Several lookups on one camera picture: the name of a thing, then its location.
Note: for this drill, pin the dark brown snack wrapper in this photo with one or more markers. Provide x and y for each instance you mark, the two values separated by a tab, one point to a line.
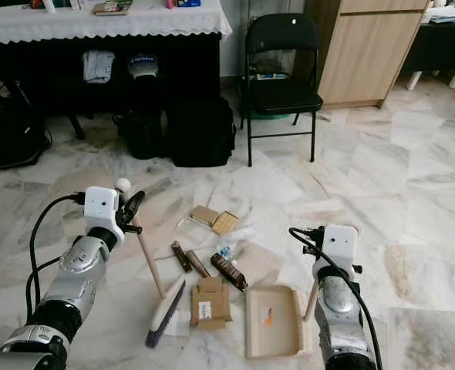
180	256
197	264
229	271

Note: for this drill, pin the brown cardboard box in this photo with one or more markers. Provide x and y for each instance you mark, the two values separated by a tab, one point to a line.
210	302

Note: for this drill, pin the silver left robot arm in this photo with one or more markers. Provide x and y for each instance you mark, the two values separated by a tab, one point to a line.
77	266

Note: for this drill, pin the clear plastic packaging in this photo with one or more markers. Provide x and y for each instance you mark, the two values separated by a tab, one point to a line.
190	229

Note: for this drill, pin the small black bag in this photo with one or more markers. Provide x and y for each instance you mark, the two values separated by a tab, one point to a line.
141	135

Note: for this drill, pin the small clear blue-label bottle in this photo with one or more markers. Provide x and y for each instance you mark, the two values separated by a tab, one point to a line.
225	252

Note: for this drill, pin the large black backpack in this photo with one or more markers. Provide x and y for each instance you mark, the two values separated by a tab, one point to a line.
200	132

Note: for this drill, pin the green basin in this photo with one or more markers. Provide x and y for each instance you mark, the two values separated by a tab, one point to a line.
267	115

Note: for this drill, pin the black round appliance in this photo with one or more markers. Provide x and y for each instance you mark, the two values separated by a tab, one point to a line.
11	135

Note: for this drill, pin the white and blue cap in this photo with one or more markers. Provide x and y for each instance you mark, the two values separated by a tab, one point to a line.
143	66

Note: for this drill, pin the white hanging cloth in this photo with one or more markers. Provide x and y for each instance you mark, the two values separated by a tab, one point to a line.
98	67

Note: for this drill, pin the black folding chair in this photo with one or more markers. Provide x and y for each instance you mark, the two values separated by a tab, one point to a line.
285	96

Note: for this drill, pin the black table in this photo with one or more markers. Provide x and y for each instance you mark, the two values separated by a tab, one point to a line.
50	81

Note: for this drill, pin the flat blue book stack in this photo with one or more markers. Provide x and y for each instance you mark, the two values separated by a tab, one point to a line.
270	75

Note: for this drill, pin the white lace tablecloth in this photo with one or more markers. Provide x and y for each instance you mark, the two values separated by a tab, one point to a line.
104	25

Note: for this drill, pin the light wooden cabinet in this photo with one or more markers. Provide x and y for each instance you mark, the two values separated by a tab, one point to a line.
366	54

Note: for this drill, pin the brown book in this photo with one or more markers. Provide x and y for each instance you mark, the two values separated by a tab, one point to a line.
112	8

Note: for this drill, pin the blue box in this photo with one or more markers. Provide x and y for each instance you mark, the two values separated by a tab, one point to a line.
187	3

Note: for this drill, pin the black desk with white legs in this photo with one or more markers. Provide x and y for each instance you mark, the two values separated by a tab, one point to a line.
439	46

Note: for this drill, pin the stack of papers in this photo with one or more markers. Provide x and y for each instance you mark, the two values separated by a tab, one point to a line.
447	14

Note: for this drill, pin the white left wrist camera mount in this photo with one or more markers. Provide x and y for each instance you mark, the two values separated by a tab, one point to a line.
102	206

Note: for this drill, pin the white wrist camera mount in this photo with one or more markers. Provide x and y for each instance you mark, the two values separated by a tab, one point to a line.
340	245
102	206

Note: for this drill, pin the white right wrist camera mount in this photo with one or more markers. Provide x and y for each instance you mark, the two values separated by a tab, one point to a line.
340	245

